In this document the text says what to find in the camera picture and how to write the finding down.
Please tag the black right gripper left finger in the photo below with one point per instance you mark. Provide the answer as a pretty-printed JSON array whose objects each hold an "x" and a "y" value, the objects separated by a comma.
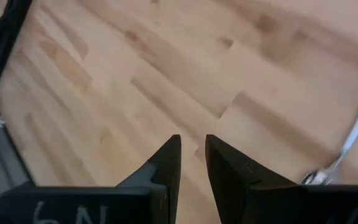
[{"x": 171, "y": 161}]

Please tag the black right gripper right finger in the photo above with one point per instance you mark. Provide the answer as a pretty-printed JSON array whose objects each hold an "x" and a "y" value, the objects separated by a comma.
[{"x": 228, "y": 174}]

